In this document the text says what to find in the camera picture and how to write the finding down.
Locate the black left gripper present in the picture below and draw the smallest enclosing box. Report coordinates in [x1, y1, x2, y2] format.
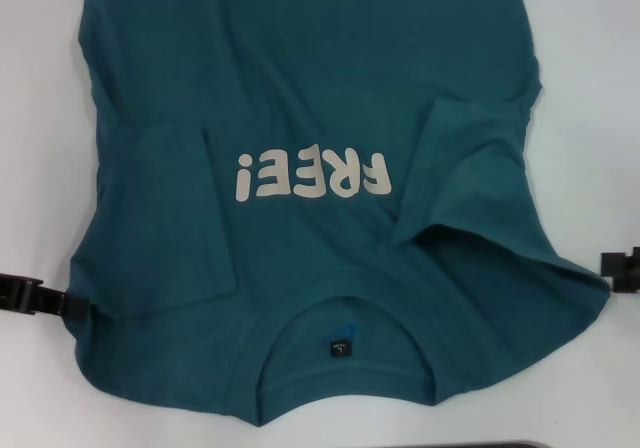
[0, 272, 90, 322]

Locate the teal blue printed t-shirt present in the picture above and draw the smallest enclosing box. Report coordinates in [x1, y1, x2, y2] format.
[64, 0, 612, 413]

